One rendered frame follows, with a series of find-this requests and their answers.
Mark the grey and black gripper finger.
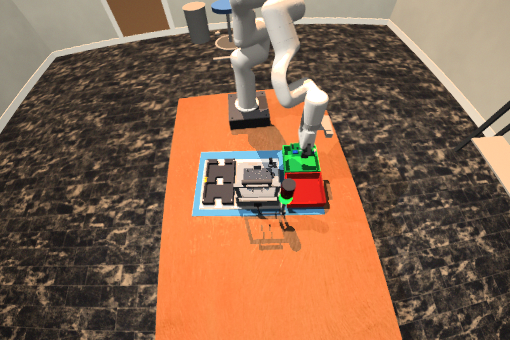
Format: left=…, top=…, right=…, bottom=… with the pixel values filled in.
left=301, top=144, right=311, bottom=159

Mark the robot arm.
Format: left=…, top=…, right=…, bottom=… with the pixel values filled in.
left=229, top=0, right=334, bottom=138

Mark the green circuit board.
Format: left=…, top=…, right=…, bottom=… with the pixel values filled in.
left=290, top=143, right=317, bottom=157

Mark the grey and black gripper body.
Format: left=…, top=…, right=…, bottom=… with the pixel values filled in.
left=298, top=122, right=317, bottom=149

